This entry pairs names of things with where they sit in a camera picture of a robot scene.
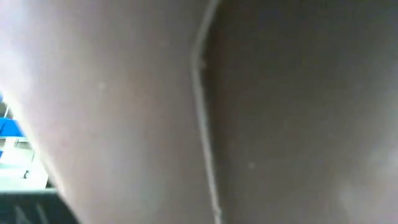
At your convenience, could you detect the silver four-slot toaster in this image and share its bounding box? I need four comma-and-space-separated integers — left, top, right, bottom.
0, 0, 398, 224

